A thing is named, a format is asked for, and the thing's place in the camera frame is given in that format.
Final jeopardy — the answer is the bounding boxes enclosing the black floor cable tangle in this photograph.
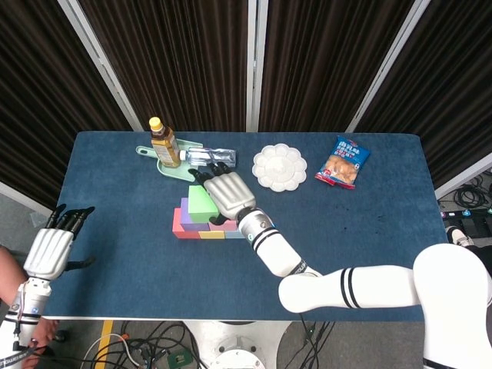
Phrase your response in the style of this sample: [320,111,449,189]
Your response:
[57,321,201,369]

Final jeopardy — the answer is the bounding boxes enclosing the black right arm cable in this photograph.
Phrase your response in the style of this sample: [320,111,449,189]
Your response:
[291,311,335,369]

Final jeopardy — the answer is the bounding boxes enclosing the blue fabric table cover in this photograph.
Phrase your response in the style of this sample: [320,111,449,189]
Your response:
[40,131,461,322]

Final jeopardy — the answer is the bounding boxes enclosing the green circuit board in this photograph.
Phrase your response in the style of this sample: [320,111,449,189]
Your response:
[167,349,193,368]

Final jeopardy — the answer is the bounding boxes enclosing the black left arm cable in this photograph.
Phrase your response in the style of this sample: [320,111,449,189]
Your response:
[11,284,89,364]

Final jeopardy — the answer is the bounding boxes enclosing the mint green cutting board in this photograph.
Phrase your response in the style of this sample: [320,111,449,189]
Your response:
[135,140,204,183]

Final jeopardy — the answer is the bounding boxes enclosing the blue red snack bag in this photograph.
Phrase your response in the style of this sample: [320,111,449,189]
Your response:
[314,135,371,191]

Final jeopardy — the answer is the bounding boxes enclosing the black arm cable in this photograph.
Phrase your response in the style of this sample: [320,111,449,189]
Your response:
[11,284,89,364]
[291,311,335,369]

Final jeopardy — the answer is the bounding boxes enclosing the red foam cube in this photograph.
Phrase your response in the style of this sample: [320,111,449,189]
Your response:
[171,207,201,240]

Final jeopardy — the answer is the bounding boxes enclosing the pink foam cube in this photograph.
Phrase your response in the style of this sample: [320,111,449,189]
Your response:
[208,219,238,232]

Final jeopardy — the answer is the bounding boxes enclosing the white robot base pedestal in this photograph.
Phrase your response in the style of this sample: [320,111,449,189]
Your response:
[183,321,293,369]

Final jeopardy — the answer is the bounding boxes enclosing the white sneaker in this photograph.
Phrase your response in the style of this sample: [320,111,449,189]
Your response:
[445,225,477,249]

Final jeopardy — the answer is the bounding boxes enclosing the white flower-shaped paint palette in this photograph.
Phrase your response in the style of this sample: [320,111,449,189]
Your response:
[251,143,308,193]

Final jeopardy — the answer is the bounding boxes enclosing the yellow floor tape strip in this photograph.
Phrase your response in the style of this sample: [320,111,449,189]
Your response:
[95,319,115,369]

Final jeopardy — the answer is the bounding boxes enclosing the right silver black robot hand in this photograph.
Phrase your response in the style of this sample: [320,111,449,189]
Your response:
[187,161,258,226]

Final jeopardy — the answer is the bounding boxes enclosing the black cable pile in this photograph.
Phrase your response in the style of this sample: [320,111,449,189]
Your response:
[453,172,492,211]

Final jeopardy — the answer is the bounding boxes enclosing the clear plastic water bottle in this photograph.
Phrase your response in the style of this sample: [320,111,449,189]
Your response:
[178,147,238,168]

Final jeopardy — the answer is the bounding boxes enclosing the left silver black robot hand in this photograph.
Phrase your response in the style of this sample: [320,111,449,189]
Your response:
[22,203,96,281]

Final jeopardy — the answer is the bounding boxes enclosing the white floor cable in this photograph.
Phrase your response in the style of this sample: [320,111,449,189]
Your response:
[80,332,141,369]

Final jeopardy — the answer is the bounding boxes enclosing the purple foam cube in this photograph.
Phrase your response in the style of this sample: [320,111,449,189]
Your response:
[179,197,211,232]

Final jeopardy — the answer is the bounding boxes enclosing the tea bottle with yellow cap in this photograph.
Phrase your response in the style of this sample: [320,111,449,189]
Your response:
[148,116,182,169]

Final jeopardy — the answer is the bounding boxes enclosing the green foam cube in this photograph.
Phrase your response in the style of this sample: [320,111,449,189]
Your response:
[188,184,219,224]

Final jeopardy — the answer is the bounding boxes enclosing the dark folding screen panel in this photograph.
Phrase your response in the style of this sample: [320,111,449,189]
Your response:
[345,0,492,201]
[256,0,418,134]
[0,0,144,221]
[78,0,258,132]

